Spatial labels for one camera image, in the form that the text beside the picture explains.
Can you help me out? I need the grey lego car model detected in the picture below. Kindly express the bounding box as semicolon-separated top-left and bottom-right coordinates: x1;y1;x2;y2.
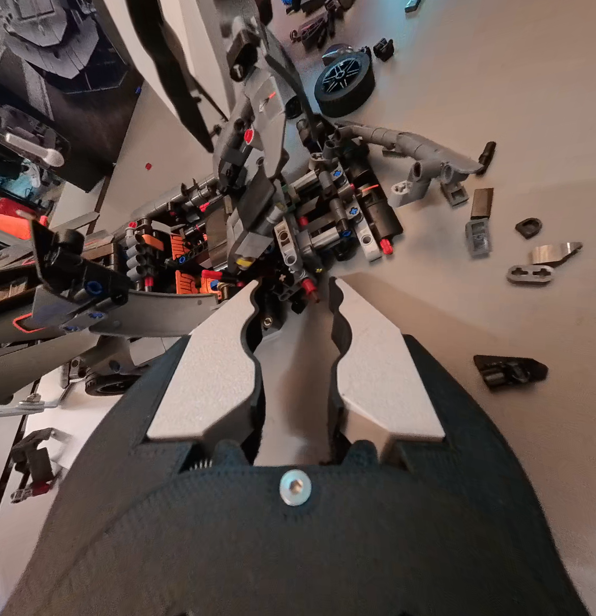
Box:
0;14;404;400

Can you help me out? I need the black lego slope piece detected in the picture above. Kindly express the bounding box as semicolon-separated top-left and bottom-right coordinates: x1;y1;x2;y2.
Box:
473;355;550;389

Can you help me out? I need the black lego wheel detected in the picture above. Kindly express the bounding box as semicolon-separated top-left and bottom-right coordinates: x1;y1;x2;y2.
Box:
314;50;376;118

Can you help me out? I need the white rounded mat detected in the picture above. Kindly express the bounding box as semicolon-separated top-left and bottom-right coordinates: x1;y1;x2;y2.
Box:
19;371;152;487

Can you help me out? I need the orange box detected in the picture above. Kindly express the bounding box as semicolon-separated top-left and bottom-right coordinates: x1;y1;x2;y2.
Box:
0;214;49;241

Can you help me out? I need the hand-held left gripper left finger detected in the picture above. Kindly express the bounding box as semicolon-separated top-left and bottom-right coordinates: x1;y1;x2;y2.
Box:
146;279;268;465

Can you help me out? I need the grey studded lego plate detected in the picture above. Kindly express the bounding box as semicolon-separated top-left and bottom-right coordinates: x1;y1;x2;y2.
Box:
465;219;493;257

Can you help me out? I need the pile of loose lego parts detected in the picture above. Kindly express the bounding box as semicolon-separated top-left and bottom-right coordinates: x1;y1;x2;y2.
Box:
279;0;358;51

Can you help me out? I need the black lego sub-assembly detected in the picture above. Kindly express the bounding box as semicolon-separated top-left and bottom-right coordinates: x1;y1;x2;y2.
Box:
9;427;73;503

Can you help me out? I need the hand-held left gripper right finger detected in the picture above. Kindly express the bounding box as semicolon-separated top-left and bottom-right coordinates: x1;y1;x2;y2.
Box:
328;277;446;464

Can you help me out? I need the thin metal bracket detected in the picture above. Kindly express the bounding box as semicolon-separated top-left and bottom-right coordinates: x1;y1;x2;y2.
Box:
0;392;70;418

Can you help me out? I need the grey lego slope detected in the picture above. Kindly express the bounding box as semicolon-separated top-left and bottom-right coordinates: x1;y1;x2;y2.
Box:
528;242;583;265

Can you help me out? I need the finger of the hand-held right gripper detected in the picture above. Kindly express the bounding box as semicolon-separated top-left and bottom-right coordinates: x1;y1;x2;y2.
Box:
93;0;216;153
156;0;241;145

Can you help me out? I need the black cardboard box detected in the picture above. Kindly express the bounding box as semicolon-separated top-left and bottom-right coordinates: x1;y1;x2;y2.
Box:
0;0;146;193

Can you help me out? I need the black lego tile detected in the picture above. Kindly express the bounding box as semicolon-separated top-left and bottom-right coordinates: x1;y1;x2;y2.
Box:
471;188;495;219

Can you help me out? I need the grey lego cross-hole piece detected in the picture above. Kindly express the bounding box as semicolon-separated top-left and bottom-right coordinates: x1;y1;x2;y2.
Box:
507;265;555;286

